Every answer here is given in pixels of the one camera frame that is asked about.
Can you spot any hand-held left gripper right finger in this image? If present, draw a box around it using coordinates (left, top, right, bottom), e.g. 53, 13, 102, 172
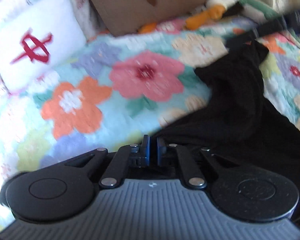
157, 137, 239, 189

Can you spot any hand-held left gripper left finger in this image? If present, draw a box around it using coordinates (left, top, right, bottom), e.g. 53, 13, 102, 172
64, 134, 151, 190

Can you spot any black garment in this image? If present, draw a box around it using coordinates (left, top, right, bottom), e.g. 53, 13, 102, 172
152, 39, 300, 228

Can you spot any green plush toy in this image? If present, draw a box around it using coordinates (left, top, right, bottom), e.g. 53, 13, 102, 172
240, 0, 283, 24

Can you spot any toucan plush toy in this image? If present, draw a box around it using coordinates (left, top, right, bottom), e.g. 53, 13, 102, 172
137, 0, 245, 34

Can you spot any floral quilt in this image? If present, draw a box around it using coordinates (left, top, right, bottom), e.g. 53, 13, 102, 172
0, 17, 300, 228

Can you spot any brown cardboard box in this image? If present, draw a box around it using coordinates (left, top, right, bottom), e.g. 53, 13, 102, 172
80, 0, 250, 37

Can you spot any white floral pillow sham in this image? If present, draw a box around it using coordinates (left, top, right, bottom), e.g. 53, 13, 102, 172
0, 0, 108, 98

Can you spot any white pillow red emblem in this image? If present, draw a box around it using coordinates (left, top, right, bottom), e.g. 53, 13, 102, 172
0, 0, 88, 93

